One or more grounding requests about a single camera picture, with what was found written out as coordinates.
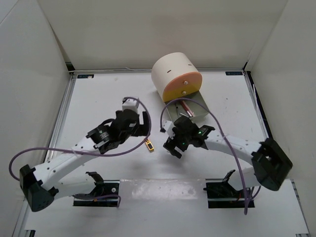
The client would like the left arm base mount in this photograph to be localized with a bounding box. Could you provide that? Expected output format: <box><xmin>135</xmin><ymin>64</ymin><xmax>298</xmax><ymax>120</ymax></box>
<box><xmin>73</xmin><ymin>172</ymin><xmax>121</xmax><ymax>208</ymax></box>

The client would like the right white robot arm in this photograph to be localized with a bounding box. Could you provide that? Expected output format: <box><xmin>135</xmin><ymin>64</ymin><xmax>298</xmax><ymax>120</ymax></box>
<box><xmin>161</xmin><ymin>116</ymin><xmax>293</xmax><ymax>198</ymax></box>

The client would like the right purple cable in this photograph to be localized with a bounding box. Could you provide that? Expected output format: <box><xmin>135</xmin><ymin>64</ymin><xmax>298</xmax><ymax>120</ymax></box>
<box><xmin>159</xmin><ymin>98</ymin><xmax>262</xmax><ymax>215</ymax></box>

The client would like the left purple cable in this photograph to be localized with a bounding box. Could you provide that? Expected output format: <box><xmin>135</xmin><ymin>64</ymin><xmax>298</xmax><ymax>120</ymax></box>
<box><xmin>8</xmin><ymin>96</ymin><xmax>152</xmax><ymax>208</ymax></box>

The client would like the grey green bottom drawer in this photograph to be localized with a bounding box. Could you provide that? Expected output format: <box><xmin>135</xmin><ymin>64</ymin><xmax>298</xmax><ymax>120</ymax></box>
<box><xmin>166</xmin><ymin>91</ymin><xmax>209</xmax><ymax>122</ymax></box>

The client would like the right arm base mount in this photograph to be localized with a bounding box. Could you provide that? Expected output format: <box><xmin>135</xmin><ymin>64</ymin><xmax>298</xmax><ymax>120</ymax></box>
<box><xmin>203</xmin><ymin>170</ymin><xmax>245</xmax><ymax>209</ymax></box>

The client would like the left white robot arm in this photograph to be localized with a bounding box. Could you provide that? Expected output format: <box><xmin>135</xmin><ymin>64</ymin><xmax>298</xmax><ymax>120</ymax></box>
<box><xmin>19</xmin><ymin>109</ymin><xmax>151</xmax><ymax>212</ymax></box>

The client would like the pink top drawer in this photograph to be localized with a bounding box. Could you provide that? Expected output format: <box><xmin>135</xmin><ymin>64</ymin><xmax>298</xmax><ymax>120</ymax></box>
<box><xmin>164</xmin><ymin>72</ymin><xmax>202</xmax><ymax>93</ymax></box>

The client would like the gold black lipstick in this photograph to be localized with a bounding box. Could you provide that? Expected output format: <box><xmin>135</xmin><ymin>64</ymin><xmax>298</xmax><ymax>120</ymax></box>
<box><xmin>145</xmin><ymin>139</ymin><xmax>154</xmax><ymax>152</ymax></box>

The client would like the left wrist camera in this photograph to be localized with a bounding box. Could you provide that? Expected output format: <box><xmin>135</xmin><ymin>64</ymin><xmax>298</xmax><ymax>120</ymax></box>
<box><xmin>122</xmin><ymin>98</ymin><xmax>139</xmax><ymax>113</ymax></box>

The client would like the yellow drawer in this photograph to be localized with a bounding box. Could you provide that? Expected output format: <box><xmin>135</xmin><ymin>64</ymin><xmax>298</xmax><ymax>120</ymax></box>
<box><xmin>162</xmin><ymin>85</ymin><xmax>200</xmax><ymax>102</ymax></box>

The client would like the cream drawer organizer box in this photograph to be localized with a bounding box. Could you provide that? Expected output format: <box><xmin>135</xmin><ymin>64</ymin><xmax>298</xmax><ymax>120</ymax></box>
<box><xmin>151</xmin><ymin>52</ymin><xmax>199</xmax><ymax>98</ymax></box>

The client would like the purple cable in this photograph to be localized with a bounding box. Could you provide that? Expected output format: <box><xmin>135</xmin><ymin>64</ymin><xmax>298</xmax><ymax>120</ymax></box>
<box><xmin>159</xmin><ymin>98</ymin><xmax>262</xmax><ymax>215</ymax></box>
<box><xmin>8</xmin><ymin>96</ymin><xmax>152</xmax><ymax>208</ymax></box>

